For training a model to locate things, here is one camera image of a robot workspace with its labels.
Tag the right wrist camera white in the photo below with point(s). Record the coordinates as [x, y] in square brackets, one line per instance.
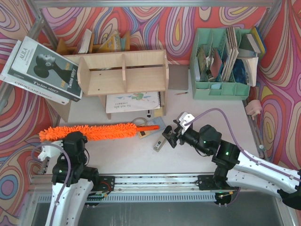
[184, 120]

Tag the white open book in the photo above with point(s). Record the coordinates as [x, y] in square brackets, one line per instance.
[250, 64]

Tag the blue yellow book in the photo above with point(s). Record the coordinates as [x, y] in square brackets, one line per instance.
[255, 32]

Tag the black clip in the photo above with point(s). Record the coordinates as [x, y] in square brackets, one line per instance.
[177, 130]

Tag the blue patterned book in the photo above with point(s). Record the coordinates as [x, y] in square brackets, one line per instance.
[239, 72]

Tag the large Twins story magazine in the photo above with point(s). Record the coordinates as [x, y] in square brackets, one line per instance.
[41, 66]

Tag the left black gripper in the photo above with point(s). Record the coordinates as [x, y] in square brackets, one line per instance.
[46, 168]

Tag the red brown booklet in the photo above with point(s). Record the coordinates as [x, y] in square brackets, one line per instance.
[216, 64]

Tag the pink pig figurine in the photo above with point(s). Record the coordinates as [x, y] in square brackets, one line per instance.
[253, 108]

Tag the mint green desk organizer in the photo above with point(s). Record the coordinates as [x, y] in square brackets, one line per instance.
[203, 88]

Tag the white book in rack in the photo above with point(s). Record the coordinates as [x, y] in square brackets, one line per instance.
[83, 45]

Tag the yellow book in rack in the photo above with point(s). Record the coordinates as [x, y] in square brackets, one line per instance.
[112, 44]

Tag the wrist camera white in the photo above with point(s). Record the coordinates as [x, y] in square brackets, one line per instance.
[50, 150]
[184, 120]

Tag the small stapler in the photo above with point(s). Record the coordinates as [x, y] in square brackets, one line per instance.
[162, 139]

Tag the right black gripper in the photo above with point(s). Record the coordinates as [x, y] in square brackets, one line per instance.
[174, 136]

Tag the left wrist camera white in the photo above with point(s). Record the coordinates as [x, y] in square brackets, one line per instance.
[50, 150]

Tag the orange microfiber duster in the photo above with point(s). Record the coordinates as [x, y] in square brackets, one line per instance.
[95, 133]

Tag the white book under magazine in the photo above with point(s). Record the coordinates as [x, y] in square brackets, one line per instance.
[4, 76]

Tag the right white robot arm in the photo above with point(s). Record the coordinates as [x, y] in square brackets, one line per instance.
[236, 168]

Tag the small beige box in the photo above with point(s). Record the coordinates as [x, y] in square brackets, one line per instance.
[143, 134]

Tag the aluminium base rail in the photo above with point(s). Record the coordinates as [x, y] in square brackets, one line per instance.
[136, 188]

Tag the grey book on organizer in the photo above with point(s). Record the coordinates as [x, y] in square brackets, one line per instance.
[248, 42]

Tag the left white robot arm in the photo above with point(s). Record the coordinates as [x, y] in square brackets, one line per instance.
[72, 179]

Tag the grey notebook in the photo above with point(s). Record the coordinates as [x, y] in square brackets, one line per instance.
[178, 77]

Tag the light wooden bookshelf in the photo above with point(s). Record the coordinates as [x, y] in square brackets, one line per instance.
[102, 74]

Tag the spiral sketchbook with frog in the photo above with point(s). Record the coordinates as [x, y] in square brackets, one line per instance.
[129, 102]

